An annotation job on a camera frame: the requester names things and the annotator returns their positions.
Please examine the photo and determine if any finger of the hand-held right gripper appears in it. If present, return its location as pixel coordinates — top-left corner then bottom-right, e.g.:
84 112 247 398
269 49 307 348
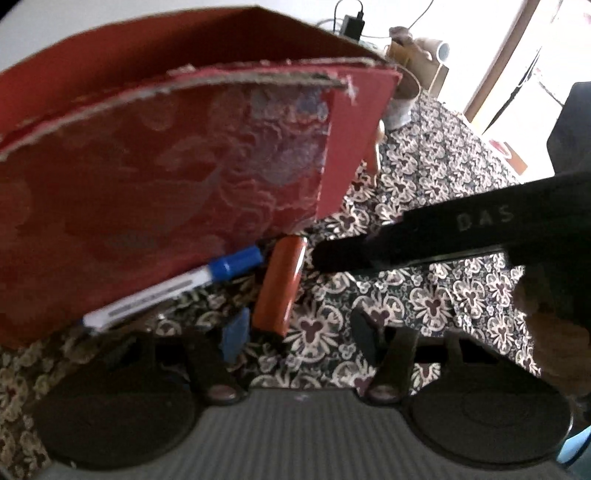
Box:
311 222 416 274

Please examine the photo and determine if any round metal tin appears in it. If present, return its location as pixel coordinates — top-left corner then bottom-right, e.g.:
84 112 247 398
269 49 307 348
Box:
382 69 421 131

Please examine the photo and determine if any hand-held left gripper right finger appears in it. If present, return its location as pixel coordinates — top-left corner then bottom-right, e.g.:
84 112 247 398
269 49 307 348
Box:
350 308 467 406

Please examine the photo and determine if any floral patterned tablecloth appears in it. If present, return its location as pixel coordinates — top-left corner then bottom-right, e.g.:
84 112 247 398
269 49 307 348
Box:
0 88 546 462

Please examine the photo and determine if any orange-red plastic cylinder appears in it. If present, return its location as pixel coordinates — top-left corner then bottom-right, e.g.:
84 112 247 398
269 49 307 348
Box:
252 234 309 337

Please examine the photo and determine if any small orange figurine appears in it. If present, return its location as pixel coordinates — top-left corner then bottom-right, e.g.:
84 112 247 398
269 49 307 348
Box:
365 120 387 176

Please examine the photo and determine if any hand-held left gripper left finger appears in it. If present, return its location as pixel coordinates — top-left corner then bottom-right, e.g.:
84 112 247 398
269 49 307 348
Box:
99 308 252 407

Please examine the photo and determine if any wooden door frame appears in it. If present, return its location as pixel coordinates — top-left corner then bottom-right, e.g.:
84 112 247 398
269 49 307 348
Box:
464 0 542 134

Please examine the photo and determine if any white marker with blue cap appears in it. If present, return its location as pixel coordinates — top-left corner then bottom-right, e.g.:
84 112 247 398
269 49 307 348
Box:
83 246 265 334

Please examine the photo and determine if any person's right hand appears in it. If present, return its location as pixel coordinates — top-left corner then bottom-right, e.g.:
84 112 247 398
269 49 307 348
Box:
515 270 591 398

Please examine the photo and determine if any white power strip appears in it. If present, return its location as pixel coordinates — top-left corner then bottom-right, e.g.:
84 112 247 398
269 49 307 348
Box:
318 18 393 49

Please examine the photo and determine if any small brown cardboard box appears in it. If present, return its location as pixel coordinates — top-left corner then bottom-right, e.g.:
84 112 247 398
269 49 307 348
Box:
388 41 451 93

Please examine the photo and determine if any black power adapter with cable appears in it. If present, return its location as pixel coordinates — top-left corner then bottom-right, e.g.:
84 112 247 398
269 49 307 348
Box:
333 0 365 21

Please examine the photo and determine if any red cardboard box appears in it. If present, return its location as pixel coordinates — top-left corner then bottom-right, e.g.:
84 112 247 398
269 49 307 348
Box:
0 6 403 352

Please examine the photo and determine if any light blue cloth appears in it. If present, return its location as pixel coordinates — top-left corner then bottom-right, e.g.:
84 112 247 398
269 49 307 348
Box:
558 431 591 468

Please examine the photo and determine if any white tape roll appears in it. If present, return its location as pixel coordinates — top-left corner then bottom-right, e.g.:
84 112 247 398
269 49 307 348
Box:
427 39 452 64

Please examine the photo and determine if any red bowl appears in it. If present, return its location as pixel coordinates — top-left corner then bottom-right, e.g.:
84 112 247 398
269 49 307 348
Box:
491 137 528 175

